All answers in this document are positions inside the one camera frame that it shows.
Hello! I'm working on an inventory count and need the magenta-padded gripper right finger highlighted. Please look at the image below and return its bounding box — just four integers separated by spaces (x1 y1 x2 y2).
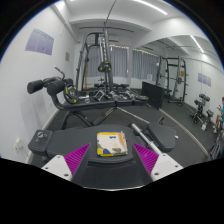
130 142 184 186

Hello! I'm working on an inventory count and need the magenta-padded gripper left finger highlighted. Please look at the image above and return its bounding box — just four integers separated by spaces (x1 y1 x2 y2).
41 143 93 186

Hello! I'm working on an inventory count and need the black padded workout bench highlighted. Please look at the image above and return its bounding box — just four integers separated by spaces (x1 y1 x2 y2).
27 121 178 189

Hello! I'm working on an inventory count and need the silver barbell bar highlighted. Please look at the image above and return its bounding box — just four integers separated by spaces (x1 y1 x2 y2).
129 123 164 156

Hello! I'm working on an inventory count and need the metal key bunch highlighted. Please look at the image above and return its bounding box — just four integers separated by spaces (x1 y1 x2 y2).
35 130 48 140

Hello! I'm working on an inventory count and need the black bench with roller pads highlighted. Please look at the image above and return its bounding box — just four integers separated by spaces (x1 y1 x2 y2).
26 65 150 129

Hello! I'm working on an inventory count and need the black upright panel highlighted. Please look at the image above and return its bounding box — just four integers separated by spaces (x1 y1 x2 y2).
140 80 166 110

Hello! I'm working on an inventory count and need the group of grey dumbbells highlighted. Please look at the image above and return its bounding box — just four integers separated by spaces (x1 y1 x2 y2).
78 89 150 103

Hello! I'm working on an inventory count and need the black yellow weight plate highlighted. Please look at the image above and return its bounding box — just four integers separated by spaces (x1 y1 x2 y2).
97 60 113 73
63 83 79 105

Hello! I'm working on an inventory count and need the grey exercise bike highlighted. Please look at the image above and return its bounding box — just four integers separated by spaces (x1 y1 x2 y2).
208 128 224 161

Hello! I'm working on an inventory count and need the black yellow roller bench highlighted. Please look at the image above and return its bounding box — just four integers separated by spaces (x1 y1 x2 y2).
190 93 214 132

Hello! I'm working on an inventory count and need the black power rack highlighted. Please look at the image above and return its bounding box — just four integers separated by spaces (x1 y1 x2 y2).
155 55 189 107

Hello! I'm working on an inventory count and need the grey window curtain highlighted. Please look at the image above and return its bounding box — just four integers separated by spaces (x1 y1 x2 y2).
85 44 129 78
131 49 160 81

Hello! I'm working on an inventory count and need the short ceiling light strip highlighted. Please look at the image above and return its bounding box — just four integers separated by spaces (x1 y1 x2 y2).
189 34 205 54

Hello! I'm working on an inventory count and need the long ceiling light strip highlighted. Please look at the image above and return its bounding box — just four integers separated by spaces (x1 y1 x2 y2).
133 0 169 16

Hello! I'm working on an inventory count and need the white wall socket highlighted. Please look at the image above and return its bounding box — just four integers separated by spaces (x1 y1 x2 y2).
12 137 23 153

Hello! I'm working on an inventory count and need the small purple wall poster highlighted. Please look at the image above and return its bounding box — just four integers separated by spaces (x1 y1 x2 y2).
197 72 213 88

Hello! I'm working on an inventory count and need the grey cable machine frame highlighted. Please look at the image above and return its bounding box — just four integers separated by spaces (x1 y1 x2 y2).
73 30 114 94

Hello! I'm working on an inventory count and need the large purple wall poster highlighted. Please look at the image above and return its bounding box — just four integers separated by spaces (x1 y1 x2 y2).
24 27 55 56

